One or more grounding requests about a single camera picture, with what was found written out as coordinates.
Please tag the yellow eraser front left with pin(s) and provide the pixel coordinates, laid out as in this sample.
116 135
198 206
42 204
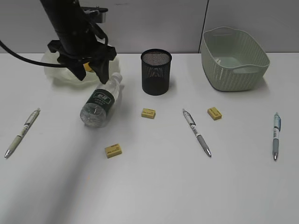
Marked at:
113 150

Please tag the pale green plastic basket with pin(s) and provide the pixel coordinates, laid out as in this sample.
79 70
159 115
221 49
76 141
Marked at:
243 61

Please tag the black mesh pen holder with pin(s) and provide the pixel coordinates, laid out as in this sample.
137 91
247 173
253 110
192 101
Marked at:
156 66

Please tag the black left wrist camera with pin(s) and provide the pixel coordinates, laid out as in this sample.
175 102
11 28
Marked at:
97 14

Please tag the blue grey pen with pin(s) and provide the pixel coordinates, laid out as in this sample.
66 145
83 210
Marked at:
276 132

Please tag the yellow eraser centre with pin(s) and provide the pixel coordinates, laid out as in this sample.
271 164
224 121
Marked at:
148 113

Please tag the yellow eraser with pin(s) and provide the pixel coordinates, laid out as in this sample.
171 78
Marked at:
148 113
214 113
113 150

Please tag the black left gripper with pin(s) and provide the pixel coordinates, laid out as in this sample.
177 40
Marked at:
98 57

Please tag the beige grip pen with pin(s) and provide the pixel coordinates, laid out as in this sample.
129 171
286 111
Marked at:
17 140

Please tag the clear water bottle green label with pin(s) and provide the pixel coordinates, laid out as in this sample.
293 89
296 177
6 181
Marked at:
95 111

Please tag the yellow mango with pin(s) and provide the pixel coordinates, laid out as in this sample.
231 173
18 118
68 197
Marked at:
87 67

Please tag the grey grip pen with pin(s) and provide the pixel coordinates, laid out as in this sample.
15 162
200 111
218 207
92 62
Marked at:
199 137

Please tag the yellow eraser right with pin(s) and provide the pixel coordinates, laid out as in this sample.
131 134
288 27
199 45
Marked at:
214 113

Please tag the pale green wavy plate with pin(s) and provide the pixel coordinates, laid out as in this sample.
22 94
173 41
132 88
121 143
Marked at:
63 77

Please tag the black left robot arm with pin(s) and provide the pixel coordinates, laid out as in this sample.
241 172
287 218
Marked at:
80 39

